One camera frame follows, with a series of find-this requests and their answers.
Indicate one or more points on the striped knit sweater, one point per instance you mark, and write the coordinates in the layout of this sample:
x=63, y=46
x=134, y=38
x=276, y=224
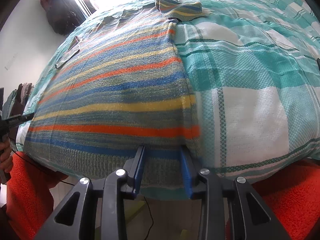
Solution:
x=126, y=87

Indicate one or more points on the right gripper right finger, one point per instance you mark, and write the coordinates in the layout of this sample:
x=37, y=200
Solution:
x=228, y=206

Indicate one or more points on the hanging clothes pile left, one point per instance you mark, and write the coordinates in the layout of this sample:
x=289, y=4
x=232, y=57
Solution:
x=16, y=101

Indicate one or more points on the person's left hand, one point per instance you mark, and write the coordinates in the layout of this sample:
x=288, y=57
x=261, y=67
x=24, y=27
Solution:
x=6, y=157

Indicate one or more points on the teal white plaid bedspread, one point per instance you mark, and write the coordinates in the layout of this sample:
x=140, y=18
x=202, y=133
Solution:
x=254, y=68

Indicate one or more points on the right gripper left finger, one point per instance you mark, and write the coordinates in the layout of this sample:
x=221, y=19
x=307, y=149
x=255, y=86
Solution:
x=74, y=217

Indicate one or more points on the orange red trousers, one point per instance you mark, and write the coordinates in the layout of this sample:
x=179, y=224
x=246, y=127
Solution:
x=292, y=194

